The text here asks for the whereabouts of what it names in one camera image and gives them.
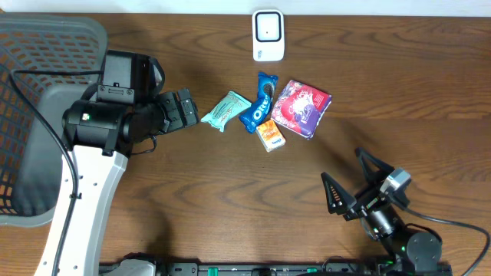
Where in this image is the teal wipes packet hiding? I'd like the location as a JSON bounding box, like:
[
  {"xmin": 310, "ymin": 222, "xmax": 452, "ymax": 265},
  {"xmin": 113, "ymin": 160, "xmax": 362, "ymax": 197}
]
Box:
[{"xmin": 201, "ymin": 90, "xmax": 252, "ymax": 133}]

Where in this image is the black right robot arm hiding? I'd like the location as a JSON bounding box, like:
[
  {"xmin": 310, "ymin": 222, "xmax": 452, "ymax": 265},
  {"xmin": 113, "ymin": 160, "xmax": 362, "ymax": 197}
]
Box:
[{"xmin": 321, "ymin": 148, "xmax": 442, "ymax": 274}]

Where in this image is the red purple snack packet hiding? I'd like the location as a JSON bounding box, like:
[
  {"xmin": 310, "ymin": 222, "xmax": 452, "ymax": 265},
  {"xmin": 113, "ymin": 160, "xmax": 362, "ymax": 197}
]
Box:
[{"xmin": 271, "ymin": 80, "xmax": 332, "ymax": 140}]

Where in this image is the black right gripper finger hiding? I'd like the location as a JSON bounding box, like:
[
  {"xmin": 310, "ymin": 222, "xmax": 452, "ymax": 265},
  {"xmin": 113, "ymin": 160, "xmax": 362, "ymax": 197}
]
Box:
[
  {"xmin": 355, "ymin": 147, "xmax": 395, "ymax": 184},
  {"xmin": 321, "ymin": 172, "xmax": 357, "ymax": 215}
]

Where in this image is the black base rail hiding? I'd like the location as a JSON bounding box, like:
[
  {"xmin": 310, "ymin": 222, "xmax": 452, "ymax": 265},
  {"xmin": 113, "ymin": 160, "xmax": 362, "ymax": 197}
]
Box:
[{"xmin": 99, "ymin": 260, "xmax": 453, "ymax": 276}]

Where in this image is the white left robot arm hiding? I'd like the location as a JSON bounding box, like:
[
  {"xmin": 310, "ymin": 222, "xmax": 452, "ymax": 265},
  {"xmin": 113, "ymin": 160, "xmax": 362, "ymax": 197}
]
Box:
[{"xmin": 35, "ymin": 88, "xmax": 199, "ymax": 275}]

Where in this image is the blue Oreo packet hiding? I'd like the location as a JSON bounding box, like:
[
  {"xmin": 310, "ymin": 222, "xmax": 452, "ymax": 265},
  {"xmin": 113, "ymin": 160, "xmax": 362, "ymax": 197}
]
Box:
[{"xmin": 239, "ymin": 72, "xmax": 278, "ymax": 133}]

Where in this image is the orange tissue pack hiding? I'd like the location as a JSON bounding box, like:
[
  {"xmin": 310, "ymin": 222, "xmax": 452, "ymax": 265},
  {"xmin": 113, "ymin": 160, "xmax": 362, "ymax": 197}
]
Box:
[{"xmin": 256, "ymin": 120, "xmax": 286, "ymax": 153}]

